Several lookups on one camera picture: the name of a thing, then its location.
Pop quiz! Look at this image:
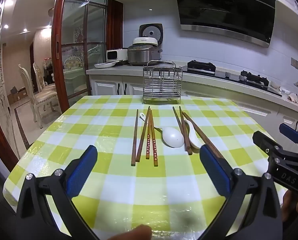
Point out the silver rice cooker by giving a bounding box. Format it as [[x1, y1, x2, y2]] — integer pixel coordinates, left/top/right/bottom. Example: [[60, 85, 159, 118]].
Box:
[[127, 23, 163, 66]]

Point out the white ceramic spoon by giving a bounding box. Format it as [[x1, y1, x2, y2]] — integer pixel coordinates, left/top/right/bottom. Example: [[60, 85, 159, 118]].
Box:
[[183, 119, 205, 149], [139, 113, 185, 148]]

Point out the cardboard box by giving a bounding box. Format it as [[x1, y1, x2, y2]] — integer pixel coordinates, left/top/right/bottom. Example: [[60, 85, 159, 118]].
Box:
[[10, 87, 27, 103]]

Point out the black burner grate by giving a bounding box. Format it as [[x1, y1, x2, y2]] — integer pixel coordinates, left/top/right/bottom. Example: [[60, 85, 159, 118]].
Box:
[[187, 60, 216, 73], [240, 70, 270, 86]]

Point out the red framed glass door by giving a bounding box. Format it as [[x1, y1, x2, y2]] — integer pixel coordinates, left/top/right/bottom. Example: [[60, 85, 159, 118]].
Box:
[[50, 0, 123, 113]]

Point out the green checked tablecloth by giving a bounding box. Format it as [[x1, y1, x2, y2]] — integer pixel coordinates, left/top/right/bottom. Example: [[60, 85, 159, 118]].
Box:
[[3, 94, 289, 240]]

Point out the round plate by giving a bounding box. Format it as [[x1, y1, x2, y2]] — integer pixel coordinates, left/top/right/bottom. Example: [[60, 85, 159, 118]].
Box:
[[94, 61, 120, 68]]

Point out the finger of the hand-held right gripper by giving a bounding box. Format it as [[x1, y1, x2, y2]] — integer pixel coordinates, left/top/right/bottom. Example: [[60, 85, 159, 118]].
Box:
[[279, 123, 298, 155], [252, 130, 285, 163]]

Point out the small white boxy appliance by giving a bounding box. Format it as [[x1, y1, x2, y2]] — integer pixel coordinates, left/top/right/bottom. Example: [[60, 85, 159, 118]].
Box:
[[106, 49, 128, 62]]

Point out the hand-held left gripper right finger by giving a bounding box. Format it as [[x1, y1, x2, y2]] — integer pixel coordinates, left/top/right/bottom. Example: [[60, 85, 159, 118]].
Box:
[[200, 144, 284, 240]]

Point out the black glass gas cooktop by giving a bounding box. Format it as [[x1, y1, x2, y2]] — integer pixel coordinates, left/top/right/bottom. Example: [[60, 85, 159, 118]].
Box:
[[183, 65, 283, 97]]

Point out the person's right hand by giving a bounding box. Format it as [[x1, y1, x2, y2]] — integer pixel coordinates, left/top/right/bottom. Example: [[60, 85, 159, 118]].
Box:
[[281, 189, 298, 233]]

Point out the brown wooden chopstick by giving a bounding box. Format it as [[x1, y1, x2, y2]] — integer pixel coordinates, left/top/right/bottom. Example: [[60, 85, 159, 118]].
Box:
[[131, 109, 139, 167], [135, 106, 151, 162], [179, 106, 193, 155], [182, 111, 225, 159], [172, 106, 191, 155]]

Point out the metal wire utensil rack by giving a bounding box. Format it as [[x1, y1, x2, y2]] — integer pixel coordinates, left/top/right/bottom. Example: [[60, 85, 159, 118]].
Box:
[[142, 60, 184, 105]]

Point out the flower-patterned wooden chopstick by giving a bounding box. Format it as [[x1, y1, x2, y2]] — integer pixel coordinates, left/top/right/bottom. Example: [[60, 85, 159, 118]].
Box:
[[146, 109, 152, 160], [150, 109, 159, 167]]

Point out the red wooden door frame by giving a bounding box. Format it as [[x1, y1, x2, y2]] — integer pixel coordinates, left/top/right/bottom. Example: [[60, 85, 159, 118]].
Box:
[[0, 87, 22, 170]]

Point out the white domed appliance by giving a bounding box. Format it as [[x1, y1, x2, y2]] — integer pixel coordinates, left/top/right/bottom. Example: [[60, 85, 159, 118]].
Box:
[[132, 37, 159, 47]]

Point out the speckled stone countertop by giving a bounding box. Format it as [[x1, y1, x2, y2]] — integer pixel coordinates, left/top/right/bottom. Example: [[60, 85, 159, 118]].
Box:
[[86, 62, 298, 117]]

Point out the black range hood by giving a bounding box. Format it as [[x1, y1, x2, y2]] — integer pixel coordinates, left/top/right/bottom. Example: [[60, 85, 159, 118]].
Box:
[[174, 0, 277, 48]]

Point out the white dining chair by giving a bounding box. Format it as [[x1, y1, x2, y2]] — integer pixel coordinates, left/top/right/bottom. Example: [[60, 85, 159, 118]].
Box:
[[18, 64, 60, 130], [33, 62, 57, 93], [64, 55, 84, 70]]

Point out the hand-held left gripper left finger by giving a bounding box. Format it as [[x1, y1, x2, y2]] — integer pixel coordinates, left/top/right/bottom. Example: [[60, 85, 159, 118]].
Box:
[[15, 144, 101, 240]]

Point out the person's left hand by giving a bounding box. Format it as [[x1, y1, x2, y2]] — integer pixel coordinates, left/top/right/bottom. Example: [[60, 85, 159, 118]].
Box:
[[106, 225, 152, 240]]

